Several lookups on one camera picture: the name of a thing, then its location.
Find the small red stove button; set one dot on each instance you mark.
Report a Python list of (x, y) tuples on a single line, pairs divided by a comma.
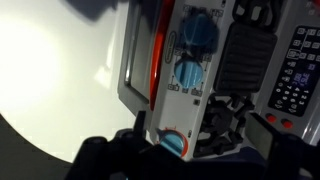
[(271, 117), (287, 123)]

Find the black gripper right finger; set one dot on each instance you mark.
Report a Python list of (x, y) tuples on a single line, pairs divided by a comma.
[(263, 135)]

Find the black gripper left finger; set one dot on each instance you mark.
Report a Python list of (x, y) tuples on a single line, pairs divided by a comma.
[(140, 123)]

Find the black keypad control panel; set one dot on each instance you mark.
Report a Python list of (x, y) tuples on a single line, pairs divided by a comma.
[(296, 73)]

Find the grey toy stove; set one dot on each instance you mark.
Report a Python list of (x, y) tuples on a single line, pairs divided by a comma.
[(216, 100)]

